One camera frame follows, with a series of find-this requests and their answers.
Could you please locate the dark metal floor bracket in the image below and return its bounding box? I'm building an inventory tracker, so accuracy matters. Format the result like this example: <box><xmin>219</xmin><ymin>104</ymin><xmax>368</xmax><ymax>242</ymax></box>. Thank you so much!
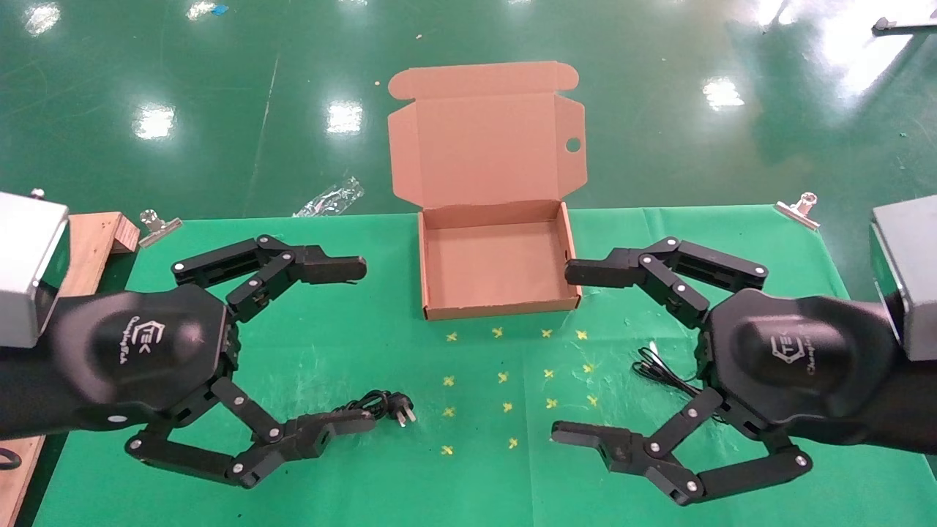
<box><xmin>871</xmin><ymin>16</ymin><xmax>937</xmax><ymax>36</ymax></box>

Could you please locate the clear plastic wrapper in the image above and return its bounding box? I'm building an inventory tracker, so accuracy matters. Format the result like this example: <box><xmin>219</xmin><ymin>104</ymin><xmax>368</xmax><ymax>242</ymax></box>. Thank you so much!
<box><xmin>293</xmin><ymin>176</ymin><xmax>365</xmax><ymax>218</ymax></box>

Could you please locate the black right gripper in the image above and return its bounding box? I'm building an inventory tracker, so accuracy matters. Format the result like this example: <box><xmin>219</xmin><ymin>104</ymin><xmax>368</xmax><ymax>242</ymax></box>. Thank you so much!
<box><xmin>550</xmin><ymin>236</ymin><xmax>937</xmax><ymax>507</ymax></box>

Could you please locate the black wired computer mouse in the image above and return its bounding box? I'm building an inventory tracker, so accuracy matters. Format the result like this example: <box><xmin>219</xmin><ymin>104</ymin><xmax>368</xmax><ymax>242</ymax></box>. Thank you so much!
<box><xmin>632</xmin><ymin>346</ymin><xmax>733</xmax><ymax>427</ymax></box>

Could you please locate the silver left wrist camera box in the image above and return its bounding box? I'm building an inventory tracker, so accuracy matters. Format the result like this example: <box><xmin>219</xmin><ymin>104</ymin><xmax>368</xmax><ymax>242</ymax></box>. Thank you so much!
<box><xmin>0</xmin><ymin>192</ymin><xmax>72</xmax><ymax>349</ymax></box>

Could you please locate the brown cardboard mailer box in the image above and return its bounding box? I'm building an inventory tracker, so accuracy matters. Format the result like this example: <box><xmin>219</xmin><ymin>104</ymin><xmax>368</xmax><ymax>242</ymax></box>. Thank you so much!
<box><xmin>387</xmin><ymin>61</ymin><xmax>589</xmax><ymax>321</ymax></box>

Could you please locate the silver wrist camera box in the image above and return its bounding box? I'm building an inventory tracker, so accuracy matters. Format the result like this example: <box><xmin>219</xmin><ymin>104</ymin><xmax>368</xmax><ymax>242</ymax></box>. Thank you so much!
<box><xmin>869</xmin><ymin>194</ymin><xmax>937</xmax><ymax>363</ymax></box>
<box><xmin>0</xmin><ymin>192</ymin><xmax>72</xmax><ymax>349</ymax></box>

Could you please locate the black data cable with plug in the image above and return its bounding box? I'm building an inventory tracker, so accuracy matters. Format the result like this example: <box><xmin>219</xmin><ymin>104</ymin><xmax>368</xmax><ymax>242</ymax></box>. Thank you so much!
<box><xmin>322</xmin><ymin>389</ymin><xmax>418</xmax><ymax>430</ymax></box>

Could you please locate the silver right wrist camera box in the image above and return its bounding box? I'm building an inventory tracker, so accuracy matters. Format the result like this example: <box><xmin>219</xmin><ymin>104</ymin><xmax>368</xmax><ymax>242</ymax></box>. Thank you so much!
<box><xmin>869</xmin><ymin>194</ymin><xmax>937</xmax><ymax>363</ymax></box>

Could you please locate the green table cloth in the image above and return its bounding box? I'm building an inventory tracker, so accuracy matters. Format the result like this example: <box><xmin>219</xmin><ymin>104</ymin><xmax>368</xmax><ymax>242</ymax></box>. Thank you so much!
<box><xmin>33</xmin><ymin>205</ymin><xmax>937</xmax><ymax>527</ymax></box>

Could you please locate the silver binder clip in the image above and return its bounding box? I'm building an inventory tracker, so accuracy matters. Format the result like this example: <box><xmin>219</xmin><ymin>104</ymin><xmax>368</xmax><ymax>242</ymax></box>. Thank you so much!
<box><xmin>138</xmin><ymin>209</ymin><xmax>183</xmax><ymax>249</ymax></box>
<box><xmin>774</xmin><ymin>192</ymin><xmax>821</xmax><ymax>231</ymax></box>

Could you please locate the brown wooden board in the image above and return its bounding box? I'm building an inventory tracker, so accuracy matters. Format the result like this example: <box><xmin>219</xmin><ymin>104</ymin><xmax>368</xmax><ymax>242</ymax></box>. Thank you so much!
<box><xmin>0</xmin><ymin>212</ymin><xmax>141</xmax><ymax>527</ymax></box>

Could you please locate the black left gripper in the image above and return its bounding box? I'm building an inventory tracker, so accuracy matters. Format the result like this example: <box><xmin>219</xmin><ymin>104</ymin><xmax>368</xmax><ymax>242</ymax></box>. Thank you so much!
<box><xmin>0</xmin><ymin>234</ymin><xmax>376</xmax><ymax>490</ymax></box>

